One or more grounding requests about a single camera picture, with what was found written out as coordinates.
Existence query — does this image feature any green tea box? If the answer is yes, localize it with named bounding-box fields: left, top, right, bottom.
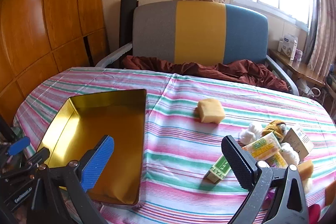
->
left=205, top=155, right=231, bottom=184

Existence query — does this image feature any yellow snack packet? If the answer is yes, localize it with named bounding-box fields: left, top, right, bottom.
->
left=242, top=132, right=281, bottom=161
left=266, top=152, right=288, bottom=169

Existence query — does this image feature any small white plastic bag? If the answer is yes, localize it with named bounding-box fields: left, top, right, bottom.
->
left=239, top=123, right=263, bottom=145

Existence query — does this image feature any large white plastic bag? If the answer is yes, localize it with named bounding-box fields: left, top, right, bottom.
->
left=280, top=142, right=299, bottom=165

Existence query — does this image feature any yellow knit glove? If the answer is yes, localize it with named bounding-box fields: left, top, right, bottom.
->
left=261, top=120, right=286, bottom=143

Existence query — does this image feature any tall yellow sponge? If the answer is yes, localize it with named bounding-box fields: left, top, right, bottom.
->
left=297, top=160, right=314, bottom=181

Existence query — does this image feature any beige cardboard box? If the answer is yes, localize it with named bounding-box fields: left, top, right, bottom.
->
left=283, top=127, right=314, bottom=161

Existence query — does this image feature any yellow sponge block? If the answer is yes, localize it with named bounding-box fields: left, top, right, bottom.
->
left=197, top=98, right=225, bottom=124

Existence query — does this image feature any gold metal tin box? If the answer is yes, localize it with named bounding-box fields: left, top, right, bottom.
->
left=38, top=89, right=146, bottom=207

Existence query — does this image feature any striped bed sheet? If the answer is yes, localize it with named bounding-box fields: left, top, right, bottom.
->
left=14, top=68, right=335, bottom=223

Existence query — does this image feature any orange sponge at edge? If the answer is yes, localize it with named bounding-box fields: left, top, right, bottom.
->
left=325, top=181, right=336, bottom=206

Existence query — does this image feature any maroon blanket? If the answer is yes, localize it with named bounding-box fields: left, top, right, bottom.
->
left=122, top=56, right=289, bottom=93

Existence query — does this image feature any wooden side shelf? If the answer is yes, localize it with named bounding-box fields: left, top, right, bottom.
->
left=268, top=50, right=325, bottom=88

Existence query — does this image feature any purple jar on sill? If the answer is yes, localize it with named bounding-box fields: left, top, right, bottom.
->
left=294, top=49, right=303, bottom=62

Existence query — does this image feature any white box on sill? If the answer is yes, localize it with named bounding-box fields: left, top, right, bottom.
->
left=277, top=34, right=298, bottom=61

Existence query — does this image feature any grey yellow blue chair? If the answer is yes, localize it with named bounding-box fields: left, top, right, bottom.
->
left=97, top=1, right=299, bottom=95

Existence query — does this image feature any wooden wardrobe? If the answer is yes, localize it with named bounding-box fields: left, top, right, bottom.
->
left=1, top=0, right=109, bottom=124

